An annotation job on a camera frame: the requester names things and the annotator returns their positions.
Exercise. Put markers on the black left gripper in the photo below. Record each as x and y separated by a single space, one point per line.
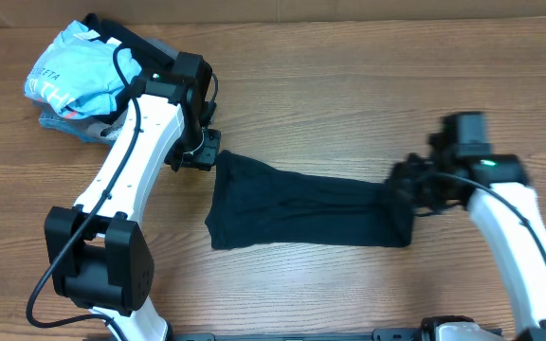
205 158

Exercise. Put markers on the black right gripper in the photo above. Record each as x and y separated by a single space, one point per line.
400 185

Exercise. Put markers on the dark teal t-shirt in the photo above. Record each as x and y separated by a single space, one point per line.
253 203

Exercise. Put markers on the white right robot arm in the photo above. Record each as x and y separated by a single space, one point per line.
495 190

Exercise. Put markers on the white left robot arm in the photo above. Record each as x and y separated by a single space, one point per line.
98 256

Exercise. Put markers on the grey folded garment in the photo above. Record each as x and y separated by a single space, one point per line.
112 128

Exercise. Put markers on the black folded garment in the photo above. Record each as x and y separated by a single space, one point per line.
135 42

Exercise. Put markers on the blue denim garment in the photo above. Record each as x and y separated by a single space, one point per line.
48 119

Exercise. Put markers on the light blue printed shirt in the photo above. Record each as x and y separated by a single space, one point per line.
80 76

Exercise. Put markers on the brown cardboard back panel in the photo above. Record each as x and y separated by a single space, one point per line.
56 13

